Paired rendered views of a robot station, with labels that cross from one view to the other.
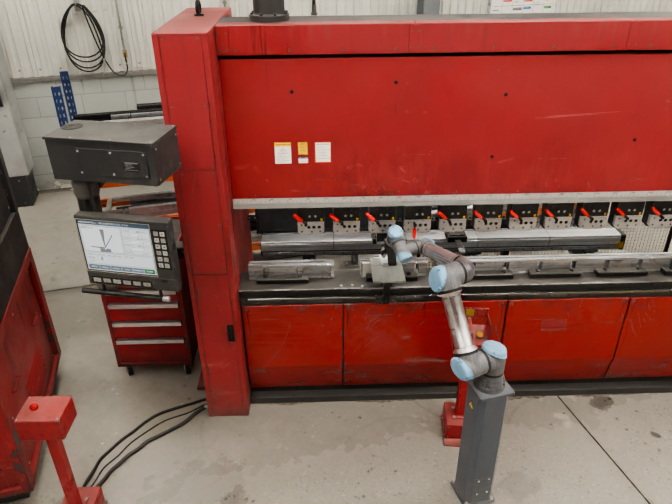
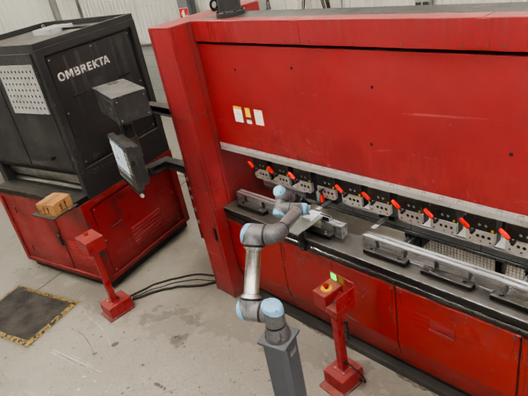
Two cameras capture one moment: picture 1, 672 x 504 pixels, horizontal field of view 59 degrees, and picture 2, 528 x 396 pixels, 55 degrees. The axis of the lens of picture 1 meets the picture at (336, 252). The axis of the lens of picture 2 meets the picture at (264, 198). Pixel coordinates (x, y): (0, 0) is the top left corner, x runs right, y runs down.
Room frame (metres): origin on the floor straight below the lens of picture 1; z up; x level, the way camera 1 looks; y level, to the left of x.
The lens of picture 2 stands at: (0.91, -2.45, 2.77)
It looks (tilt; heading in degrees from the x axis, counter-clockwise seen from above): 28 degrees down; 52
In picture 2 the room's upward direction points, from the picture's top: 11 degrees counter-clockwise
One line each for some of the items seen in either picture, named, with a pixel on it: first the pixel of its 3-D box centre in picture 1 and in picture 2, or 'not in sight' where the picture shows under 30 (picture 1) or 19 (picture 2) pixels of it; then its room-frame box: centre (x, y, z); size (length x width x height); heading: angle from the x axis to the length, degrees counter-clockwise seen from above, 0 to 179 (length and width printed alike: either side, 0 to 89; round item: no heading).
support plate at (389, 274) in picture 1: (387, 269); (300, 222); (2.89, -0.29, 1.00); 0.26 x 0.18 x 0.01; 1
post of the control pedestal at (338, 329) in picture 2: (464, 379); (339, 338); (2.65, -0.74, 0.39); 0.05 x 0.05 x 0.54; 85
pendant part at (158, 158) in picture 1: (127, 218); (134, 141); (2.49, 0.97, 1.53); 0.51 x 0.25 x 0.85; 79
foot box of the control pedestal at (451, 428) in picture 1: (459, 424); (341, 376); (2.62, -0.74, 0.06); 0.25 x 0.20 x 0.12; 175
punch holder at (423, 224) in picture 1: (416, 216); (329, 184); (3.04, -0.46, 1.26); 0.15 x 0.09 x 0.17; 91
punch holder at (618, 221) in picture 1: (626, 212); (525, 237); (3.07, -1.66, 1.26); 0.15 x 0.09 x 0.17; 91
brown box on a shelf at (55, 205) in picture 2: not in sight; (52, 203); (1.94, 1.69, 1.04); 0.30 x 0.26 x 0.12; 105
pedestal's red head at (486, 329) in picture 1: (470, 329); (333, 294); (2.65, -0.74, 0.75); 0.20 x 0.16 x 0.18; 85
